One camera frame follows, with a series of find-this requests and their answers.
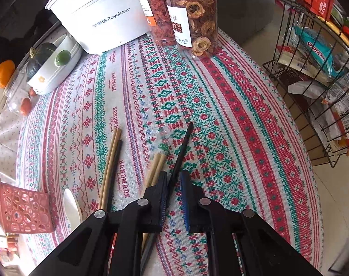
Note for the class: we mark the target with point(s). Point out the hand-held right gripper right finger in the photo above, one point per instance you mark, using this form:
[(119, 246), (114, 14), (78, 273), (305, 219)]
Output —
[(185, 198)]

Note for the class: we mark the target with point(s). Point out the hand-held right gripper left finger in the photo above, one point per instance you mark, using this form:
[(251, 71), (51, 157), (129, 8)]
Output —
[(161, 195)]

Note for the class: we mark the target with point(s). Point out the wooden chopstick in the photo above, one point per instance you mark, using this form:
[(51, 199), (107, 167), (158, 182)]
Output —
[(153, 168), (160, 165), (112, 164), (108, 166)]

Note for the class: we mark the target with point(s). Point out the black chopstick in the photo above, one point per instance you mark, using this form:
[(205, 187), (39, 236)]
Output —
[(180, 153)]

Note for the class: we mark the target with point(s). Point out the white spoon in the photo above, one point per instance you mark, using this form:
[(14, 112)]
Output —
[(72, 207)]

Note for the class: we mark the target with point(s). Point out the pink perforated utensil holder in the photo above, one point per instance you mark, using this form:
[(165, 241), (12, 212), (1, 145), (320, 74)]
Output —
[(25, 210)]

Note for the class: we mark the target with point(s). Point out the clear wrapper with green label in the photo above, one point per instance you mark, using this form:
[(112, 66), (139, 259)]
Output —
[(164, 146)]

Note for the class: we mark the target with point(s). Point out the red green patterned tablecloth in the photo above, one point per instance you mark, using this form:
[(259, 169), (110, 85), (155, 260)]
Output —
[(220, 115)]

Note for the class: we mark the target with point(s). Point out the plain white oval dish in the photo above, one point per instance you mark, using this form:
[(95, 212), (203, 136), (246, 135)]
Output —
[(68, 72)]

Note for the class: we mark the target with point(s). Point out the white plastic bag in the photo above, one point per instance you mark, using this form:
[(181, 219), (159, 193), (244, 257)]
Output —
[(304, 89)]

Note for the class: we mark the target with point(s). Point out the white floral tablecloth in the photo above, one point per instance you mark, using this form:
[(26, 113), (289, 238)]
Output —
[(4, 149)]

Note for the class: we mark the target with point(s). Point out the white oval dish flower print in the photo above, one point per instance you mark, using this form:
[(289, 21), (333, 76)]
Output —
[(45, 76)]

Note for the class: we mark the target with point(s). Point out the green round fruit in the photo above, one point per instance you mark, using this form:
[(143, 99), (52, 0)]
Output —
[(62, 58)]

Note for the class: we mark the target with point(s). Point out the jar of dried fruit slices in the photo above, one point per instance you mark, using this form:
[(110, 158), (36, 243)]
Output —
[(197, 26)]

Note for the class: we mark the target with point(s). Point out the beige snack packet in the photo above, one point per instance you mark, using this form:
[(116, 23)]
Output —
[(301, 66)]

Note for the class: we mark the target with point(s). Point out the clear plastic container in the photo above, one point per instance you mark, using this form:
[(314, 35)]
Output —
[(14, 92)]

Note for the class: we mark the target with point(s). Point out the jar of red dried berries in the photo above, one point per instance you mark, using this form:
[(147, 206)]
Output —
[(158, 14)]

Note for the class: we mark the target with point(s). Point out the white packet with black print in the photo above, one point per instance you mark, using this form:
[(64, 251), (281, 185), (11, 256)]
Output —
[(341, 103)]

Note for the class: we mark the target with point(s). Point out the dark green pumpkin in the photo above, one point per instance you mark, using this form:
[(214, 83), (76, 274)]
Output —
[(45, 54)]

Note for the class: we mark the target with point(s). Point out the dark grey furniture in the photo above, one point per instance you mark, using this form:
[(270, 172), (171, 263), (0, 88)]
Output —
[(243, 14)]

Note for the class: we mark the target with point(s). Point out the white electric cooker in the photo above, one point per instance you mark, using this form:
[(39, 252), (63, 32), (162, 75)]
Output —
[(105, 8)]

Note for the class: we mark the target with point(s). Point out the large orange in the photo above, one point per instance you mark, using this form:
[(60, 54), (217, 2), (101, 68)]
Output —
[(4, 73)]

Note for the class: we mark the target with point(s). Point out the blue snack packet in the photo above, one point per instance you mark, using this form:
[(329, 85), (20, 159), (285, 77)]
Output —
[(318, 49)]

